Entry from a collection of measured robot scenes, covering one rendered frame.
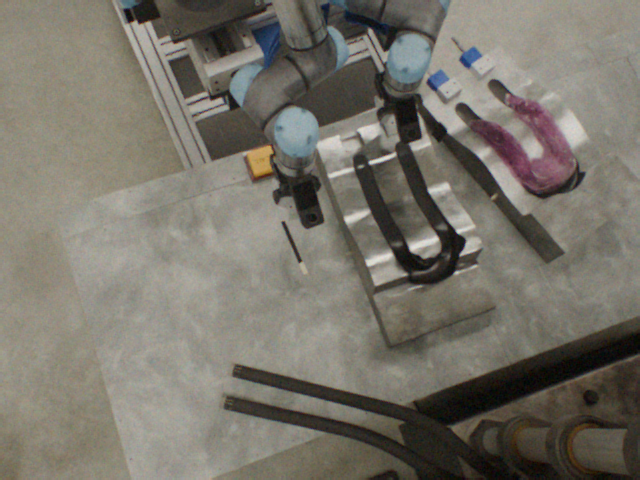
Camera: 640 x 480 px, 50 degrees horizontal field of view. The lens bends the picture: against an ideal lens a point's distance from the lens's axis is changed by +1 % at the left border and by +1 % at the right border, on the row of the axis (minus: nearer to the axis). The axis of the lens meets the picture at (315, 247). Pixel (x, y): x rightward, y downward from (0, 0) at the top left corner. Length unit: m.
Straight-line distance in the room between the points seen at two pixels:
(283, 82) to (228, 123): 1.17
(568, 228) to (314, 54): 0.74
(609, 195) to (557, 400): 0.49
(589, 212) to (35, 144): 1.92
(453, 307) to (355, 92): 1.10
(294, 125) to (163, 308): 0.62
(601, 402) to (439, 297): 0.45
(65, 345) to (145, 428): 0.95
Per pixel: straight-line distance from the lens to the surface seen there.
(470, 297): 1.58
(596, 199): 1.69
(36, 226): 2.60
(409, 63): 1.25
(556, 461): 1.16
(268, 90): 1.21
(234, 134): 2.36
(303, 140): 1.15
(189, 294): 1.60
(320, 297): 1.59
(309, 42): 1.22
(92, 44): 2.84
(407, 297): 1.55
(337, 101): 2.42
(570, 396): 1.71
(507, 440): 1.39
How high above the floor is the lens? 2.36
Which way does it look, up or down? 75 degrees down
